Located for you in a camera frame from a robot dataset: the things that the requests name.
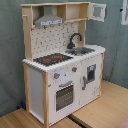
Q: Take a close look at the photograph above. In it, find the white toy oven door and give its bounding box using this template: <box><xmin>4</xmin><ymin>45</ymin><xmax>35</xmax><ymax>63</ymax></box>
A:
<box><xmin>49</xmin><ymin>77</ymin><xmax>79</xmax><ymax>124</ymax></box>

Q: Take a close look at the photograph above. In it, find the white toy microwave door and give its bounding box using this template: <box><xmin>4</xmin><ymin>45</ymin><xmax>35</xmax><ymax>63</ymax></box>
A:
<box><xmin>88</xmin><ymin>3</ymin><xmax>106</xmax><ymax>22</ymax></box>

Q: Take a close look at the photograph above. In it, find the wooden toy kitchen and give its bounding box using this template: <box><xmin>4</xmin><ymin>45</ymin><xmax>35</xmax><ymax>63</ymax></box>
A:
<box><xmin>22</xmin><ymin>2</ymin><xmax>105</xmax><ymax>128</ymax></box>

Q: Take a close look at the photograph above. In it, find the black toy stovetop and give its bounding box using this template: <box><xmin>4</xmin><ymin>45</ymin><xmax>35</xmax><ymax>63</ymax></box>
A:
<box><xmin>34</xmin><ymin>53</ymin><xmax>71</xmax><ymax>66</ymax></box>

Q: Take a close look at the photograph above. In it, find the right red stove knob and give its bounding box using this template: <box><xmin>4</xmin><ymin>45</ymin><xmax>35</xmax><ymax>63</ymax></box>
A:
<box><xmin>71</xmin><ymin>66</ymin><xmax>79</xmax><ymax>73</ymax></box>

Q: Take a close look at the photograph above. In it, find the red stove knob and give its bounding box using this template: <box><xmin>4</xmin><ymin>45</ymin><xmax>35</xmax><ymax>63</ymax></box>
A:
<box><xmin>71</xmin><ymin>66</ymin><xmax>79</xmax><ymax>73</ymax></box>
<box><xmin>54</xmin><ymin>73</ymin><xmax>60</xmax><ymax>79</ymax></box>

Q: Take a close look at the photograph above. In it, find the left red stove knob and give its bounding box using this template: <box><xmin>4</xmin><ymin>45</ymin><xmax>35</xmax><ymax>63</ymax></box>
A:
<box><xmin>54</xmin><ymin>73</ymin><xmax>60</xmax><ymax>79</ymax></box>

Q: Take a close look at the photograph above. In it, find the grey toy sink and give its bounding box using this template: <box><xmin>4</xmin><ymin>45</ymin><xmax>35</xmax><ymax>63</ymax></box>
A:
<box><xmin>65</xmin><ymin>47</ymin><xmax>95</xmax><ymax>56</ymax></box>

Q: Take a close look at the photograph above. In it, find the black toy faucet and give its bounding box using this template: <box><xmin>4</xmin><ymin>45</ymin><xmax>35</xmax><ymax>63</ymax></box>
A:
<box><xmin>67</xmin><ymin>33</ymin><xmax>83</xmax><ymax>49</ymax></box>

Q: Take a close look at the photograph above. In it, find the white cabinet door with dispenser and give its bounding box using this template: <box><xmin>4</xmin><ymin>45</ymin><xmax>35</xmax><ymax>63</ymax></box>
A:
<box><xmin>80</xmin><ymin>54</ymin><xmax>102</xmax><ymax>106</ymax></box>

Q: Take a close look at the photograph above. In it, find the grey range hood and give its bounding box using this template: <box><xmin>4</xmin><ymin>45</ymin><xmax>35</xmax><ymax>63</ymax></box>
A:
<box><xmin>34</xmin><ymin>5</ymin><xmax>64</xmax><ymax>27</ymax></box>

